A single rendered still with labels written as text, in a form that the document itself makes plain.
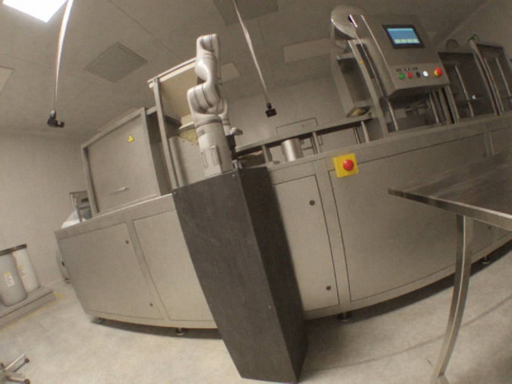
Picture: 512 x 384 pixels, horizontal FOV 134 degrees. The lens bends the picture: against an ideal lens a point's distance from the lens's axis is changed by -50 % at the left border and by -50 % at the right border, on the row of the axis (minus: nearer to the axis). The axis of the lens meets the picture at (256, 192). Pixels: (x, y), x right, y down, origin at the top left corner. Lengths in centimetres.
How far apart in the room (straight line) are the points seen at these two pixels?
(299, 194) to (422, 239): 59
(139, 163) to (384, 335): 152
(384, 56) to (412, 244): 82
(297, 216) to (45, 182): 432
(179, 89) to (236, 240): 98
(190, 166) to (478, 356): 158
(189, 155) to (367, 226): 95
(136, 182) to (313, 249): 103
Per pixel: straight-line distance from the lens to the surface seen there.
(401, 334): 106
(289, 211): 84
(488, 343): 106
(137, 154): 135
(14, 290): 315
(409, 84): 106
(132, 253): 122
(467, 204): 21
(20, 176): 442
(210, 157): 68
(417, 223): 101
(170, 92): 136
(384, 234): 94
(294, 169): 82
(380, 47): 108
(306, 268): 91
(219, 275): 67
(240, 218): 57
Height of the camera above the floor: 76
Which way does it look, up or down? 3 degrees down
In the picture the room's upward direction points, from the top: 14 degrees counter-clockwise
